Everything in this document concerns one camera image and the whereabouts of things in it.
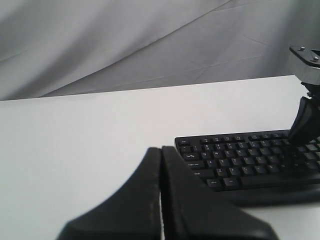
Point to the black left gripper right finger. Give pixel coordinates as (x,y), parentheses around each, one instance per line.
(192,211)

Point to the grey backdrop cloth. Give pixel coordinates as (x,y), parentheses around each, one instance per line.
(68,47)

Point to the black Acer keyboard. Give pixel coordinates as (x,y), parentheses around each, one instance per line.
(255,168)

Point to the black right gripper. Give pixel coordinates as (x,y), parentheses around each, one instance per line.
(306,126)

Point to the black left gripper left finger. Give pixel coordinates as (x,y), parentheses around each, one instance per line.
(131,213)

